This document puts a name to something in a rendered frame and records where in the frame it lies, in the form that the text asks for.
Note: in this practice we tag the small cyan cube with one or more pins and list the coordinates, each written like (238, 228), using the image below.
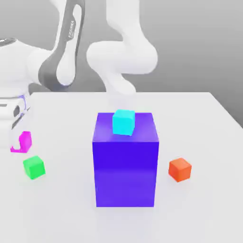
(123, 123)

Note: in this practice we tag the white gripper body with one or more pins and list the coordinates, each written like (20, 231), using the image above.
(13, 125)

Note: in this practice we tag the large purple box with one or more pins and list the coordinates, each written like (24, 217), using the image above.
(125, 170)

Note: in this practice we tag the small orange cube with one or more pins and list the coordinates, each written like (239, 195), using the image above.
(179, 170)

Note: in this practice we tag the small magenta cube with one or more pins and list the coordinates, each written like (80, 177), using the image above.
(26, 141)

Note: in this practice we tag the small green cube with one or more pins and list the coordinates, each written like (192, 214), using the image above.
(34, 168)

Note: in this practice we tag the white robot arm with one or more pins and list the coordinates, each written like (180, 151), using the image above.
(121, 57)

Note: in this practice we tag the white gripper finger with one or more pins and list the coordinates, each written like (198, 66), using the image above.
(15, 141)

